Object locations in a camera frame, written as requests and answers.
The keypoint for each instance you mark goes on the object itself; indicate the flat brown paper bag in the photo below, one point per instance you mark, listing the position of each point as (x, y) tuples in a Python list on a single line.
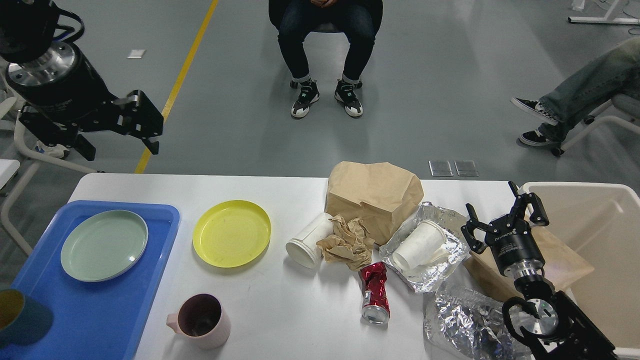
[(563, 267)]

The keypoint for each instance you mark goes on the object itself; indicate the white table leg base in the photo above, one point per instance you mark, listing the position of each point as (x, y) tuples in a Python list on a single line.
[(611, 16)]

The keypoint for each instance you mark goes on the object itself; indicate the white chair right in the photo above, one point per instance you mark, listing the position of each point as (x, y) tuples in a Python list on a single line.
[(624, 103)]

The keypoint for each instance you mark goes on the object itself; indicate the crushed red soda can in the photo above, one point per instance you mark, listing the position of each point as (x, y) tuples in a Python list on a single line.
[(375, 306)]

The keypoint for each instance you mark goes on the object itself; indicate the crumpled aluminium foil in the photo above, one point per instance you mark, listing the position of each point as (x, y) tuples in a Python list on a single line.
[(466, 323)]

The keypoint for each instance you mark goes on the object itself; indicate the floor socket plate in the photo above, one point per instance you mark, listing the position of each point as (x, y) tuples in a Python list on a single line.
[(466, 169), (440, 169)]

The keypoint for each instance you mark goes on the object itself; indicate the white paper cup lying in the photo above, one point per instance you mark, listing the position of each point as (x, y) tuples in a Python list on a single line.
[(303, 248)]

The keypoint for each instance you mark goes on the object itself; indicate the floor socket plate right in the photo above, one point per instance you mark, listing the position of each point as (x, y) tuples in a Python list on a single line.
[(466, 169)]

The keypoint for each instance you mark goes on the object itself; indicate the white paper cup on foil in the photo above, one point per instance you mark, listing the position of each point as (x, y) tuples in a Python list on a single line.
[(424, 245)]

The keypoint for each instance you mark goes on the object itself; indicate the dark teal cup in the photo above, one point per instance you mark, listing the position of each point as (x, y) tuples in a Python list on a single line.
[(23, 320)]

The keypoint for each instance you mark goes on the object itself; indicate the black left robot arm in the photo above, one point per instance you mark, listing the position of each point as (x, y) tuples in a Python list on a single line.
[(29, 28)]

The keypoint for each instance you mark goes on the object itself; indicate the yellow plastic plate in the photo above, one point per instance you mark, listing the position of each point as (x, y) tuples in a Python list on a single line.
[(232, 234)]

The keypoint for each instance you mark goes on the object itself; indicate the large brown paper bag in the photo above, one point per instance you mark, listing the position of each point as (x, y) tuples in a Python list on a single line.
[(381, 194)]

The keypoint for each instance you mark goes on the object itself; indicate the seated person in black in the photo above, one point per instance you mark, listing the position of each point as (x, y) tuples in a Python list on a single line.
[(344, 32)]

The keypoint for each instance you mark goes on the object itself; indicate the beige plastic bin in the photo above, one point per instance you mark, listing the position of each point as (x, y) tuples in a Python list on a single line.
[(601, 222)]

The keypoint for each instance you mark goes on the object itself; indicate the seated person in jeans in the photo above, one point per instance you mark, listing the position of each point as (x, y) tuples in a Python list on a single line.
[(615, 72)]

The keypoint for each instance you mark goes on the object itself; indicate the floor socket plate left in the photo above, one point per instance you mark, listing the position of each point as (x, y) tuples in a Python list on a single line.
[(440, 169)]

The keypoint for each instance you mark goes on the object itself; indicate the crumpled brown paper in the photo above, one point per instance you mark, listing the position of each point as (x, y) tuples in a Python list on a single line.
[(349, 243)]

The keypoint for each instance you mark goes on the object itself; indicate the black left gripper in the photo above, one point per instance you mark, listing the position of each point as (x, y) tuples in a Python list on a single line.
[(70, 97)]

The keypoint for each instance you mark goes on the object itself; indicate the pink mug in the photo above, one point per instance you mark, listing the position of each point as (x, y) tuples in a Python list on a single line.
[(202, 319)]

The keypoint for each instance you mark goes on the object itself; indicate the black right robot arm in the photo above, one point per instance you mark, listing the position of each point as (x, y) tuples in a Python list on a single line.
[(541, 318)]

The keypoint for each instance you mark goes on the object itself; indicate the blue plastic tray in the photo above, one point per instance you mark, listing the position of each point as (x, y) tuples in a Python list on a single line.
[(94, 320)]

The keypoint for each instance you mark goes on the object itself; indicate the standing person grey trousers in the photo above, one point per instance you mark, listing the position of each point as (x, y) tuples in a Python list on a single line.
[(54, 151)]

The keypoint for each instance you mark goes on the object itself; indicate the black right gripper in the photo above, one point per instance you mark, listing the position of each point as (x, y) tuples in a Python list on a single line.
[(512, 242)]

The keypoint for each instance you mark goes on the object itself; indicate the white chair frame left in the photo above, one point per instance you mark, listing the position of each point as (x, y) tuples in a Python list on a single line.
[(10, 168)]

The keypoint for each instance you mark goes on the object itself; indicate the aluminium foil tray sheet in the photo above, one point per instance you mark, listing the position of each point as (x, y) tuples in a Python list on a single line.
[(428, 278)]

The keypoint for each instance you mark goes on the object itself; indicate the pale green plate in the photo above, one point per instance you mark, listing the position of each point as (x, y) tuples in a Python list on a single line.
[(104, 246)]

